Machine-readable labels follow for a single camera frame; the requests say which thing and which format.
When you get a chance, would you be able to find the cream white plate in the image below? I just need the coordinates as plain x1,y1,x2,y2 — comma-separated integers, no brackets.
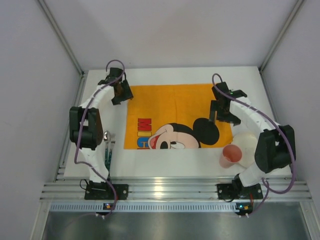
232,132,258,168

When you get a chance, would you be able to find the metal spoon green handle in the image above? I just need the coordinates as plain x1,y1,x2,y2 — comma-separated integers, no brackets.
103,130,111,171

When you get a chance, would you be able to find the orange Mickey Mouse placemat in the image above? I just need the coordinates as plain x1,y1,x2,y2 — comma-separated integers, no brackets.
124,84,233,150

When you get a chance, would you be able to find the metal fork green handle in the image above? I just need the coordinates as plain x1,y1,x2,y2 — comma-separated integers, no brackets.
106,135,116,171

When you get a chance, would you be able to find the pink plastic cup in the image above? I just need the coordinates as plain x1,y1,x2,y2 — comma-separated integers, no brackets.
219,144,243,169

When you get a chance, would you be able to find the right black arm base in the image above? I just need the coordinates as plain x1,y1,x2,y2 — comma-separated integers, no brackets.
216,175,264,202

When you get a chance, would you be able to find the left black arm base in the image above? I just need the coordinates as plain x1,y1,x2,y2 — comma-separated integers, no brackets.
79,179,129,201

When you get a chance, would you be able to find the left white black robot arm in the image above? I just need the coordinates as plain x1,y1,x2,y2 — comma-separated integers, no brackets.
69,67,133,183

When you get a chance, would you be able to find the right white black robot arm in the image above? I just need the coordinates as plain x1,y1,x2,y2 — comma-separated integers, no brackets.
211,81,297,188

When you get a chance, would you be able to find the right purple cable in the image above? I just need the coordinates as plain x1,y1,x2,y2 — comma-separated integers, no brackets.
211,73,298,218

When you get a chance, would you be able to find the aluminium rail frame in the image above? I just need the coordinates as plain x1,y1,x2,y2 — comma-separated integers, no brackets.
40,177,312,202

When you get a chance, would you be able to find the perforated grey cable duct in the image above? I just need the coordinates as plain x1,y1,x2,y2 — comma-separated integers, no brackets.
50,201,252,213

